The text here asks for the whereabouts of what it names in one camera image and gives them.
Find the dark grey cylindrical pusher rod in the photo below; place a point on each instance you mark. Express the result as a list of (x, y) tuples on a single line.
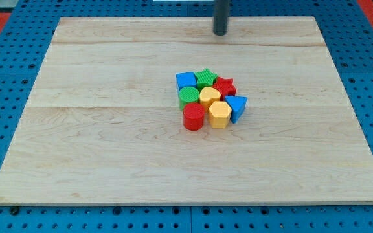
[(221, 17)]

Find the red cylinder block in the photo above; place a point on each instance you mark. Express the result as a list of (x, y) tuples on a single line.
[(193, 116)]

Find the green star block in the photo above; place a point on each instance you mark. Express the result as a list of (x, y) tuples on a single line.
[(205, 78)]

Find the red star block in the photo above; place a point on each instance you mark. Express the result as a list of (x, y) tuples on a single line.
[(225, 86)]

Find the blue cube block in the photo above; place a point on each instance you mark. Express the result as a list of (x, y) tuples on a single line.
[(185, 79)]

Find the yellow heart block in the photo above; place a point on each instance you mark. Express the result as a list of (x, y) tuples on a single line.
[(207, 96)]

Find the green cylinder block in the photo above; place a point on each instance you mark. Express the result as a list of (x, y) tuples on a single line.
[(187, 95)]

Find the blue triangle block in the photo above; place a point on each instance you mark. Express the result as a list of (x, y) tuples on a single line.
[(237, 104)]

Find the yellow hexagon block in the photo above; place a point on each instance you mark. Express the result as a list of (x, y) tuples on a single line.
[(219, 114)]

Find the light wooden board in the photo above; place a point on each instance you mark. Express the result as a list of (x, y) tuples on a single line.
[(102, 124)]

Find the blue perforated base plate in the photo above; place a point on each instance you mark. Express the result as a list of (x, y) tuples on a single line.
[(24, 41)]

